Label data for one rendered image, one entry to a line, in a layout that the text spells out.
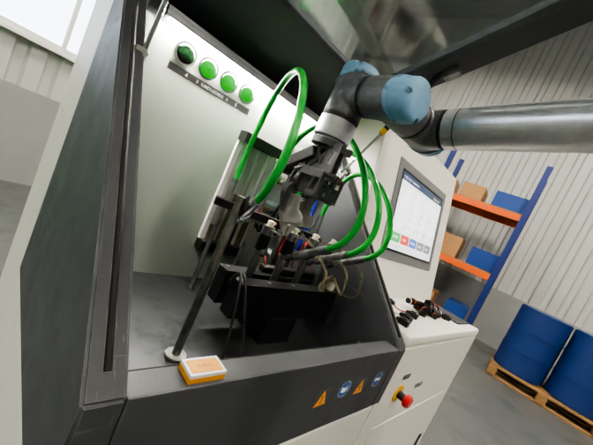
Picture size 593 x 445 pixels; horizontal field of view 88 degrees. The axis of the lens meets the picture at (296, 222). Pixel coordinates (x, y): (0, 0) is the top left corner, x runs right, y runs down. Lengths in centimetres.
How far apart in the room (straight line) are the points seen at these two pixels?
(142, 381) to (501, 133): 60
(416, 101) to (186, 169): 58
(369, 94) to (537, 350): 485
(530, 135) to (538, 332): 468
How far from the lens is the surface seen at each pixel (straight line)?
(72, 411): 39
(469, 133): 62
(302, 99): 52
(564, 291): 703
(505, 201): 596
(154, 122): 83
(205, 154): 88
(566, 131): 59
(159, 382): 41
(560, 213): 713
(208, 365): 43
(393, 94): 56
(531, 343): 521
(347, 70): 65
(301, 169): 62
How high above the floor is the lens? 120
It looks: 6 degrees down
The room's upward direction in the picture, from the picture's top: 24 degrees clockwise
